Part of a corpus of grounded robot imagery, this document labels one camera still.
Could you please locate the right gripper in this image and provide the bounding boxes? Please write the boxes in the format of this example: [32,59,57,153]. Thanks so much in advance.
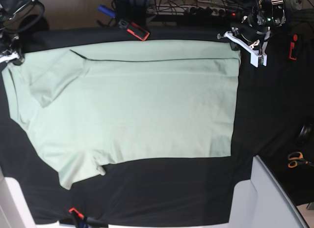
[0,32,25,66]

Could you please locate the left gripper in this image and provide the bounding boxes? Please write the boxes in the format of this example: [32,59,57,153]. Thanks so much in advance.
[230,15,270,51]

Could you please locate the light green T-shirt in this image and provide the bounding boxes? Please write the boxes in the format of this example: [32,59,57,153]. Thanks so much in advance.
[2,40,240,189]

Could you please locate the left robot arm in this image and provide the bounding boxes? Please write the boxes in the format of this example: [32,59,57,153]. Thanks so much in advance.
[231,0,286,50]

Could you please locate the red and black clamp right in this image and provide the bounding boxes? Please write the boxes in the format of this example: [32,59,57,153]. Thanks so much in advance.
[288,34,301,60]

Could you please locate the black table cloth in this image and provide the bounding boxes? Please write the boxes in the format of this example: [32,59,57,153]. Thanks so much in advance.
[0,35,314,227]

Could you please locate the white power strip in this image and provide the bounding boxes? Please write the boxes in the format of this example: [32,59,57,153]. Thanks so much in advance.
[147,5,226,17]

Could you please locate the black tape roll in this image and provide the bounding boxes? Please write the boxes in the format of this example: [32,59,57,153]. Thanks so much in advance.
[295,123,314,146]

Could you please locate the white chair left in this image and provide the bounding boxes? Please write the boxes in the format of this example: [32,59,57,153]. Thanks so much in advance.
[0,170,37,228]

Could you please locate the white chair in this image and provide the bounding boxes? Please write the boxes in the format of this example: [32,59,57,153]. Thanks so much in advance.
[228,156,308,228]
[0,170,37,228]

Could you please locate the white chair right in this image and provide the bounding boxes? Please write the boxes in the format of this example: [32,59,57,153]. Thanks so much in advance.
[228,156,308,228]

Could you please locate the red clamp bottom edge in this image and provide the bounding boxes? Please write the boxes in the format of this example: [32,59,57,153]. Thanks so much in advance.
[69,207,108,228]

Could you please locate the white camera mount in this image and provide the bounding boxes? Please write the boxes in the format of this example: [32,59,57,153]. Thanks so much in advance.
[217,31,270,67]
[0,53,20,63]

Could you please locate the blue handle clamp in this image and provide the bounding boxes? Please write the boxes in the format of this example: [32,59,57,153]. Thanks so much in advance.
[98,5,116,19]

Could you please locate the orange handled scissors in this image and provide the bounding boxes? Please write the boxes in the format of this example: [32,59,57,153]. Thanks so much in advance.
[288,151,314,169]

